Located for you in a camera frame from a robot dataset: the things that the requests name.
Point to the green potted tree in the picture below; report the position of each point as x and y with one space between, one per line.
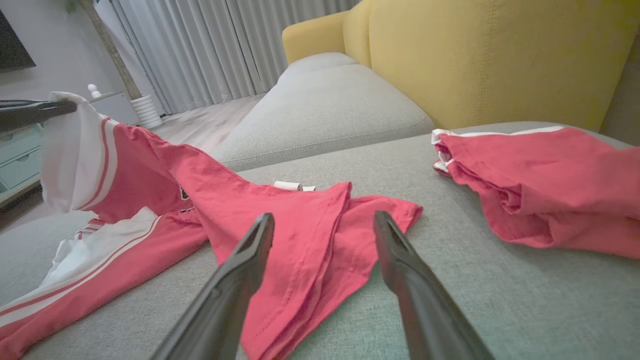
112 55

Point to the large grey sofa seat cushion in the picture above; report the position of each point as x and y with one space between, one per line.
500 310

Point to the black flat television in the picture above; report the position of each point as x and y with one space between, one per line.
12 45

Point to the red Bulls shorts white stripes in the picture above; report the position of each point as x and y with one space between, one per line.
550 185

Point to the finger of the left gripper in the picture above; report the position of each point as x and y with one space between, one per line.
20 103
30 116

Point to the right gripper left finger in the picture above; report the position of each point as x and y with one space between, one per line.
225 305

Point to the small white figurine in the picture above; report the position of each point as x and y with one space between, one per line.
94 91

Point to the white mint TV cabinet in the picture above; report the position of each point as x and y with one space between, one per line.
20 165

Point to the yellow sofa backrest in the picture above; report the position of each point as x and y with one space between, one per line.
475 60

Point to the small grey sofa seat cushion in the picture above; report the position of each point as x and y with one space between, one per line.
325 110

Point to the grey pleated curtain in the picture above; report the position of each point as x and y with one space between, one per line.
200 50

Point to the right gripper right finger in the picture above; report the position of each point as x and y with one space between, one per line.
425 310

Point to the white ribbed plant pot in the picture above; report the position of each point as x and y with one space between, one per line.
146 112

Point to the red Bulls jersey white sleeves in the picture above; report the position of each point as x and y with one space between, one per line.
280 225

